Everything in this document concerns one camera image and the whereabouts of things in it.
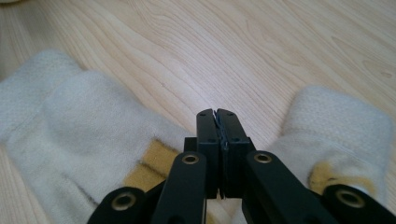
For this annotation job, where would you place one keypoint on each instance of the white sock with yellow patch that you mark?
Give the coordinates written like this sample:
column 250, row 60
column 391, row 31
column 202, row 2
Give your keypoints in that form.
column 93, row 130
column 21, row 90
column 336, row 124

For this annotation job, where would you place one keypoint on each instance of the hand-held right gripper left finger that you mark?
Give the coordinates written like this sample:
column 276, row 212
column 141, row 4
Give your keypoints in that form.
column 208, row 133

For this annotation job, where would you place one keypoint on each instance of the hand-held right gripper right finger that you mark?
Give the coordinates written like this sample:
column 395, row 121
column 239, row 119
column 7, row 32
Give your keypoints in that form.
column 232, row 140

